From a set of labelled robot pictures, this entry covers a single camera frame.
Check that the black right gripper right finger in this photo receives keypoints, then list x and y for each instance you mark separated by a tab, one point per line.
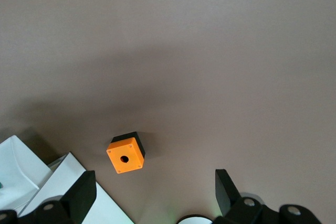
225	192

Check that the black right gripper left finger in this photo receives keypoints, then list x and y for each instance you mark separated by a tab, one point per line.
81	195

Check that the white plastic drawer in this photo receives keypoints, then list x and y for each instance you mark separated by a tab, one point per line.
15	161

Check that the orange button box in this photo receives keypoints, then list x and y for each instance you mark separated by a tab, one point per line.
131	153

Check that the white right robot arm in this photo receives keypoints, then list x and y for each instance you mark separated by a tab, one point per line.
194	220

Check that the white drawer cabinet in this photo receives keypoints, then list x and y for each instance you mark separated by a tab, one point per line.
65	174

